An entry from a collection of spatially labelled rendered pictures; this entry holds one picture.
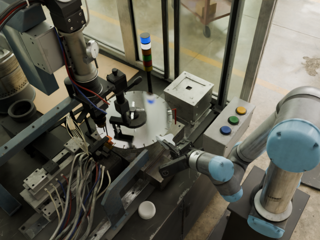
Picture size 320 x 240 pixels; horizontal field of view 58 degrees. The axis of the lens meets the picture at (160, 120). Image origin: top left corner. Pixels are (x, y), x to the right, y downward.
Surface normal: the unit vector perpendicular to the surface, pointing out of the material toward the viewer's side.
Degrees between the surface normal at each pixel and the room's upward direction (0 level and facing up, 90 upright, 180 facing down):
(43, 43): 90
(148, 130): 0
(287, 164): 83
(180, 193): 0
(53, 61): 90
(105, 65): 0
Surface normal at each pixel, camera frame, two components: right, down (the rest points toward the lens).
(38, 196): 0.79, 0.44
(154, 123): -0.04, -0.65
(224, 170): 0.54, 0.11
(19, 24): -0.55, 0.19
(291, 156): -0.50, 0.58
